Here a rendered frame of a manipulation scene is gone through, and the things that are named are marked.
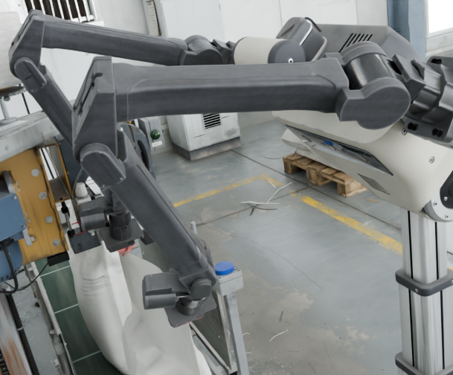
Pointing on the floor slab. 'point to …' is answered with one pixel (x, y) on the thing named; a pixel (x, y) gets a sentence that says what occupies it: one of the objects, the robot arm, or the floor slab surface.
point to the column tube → (1, 322)
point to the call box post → (236, 333)
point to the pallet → (322, 174)
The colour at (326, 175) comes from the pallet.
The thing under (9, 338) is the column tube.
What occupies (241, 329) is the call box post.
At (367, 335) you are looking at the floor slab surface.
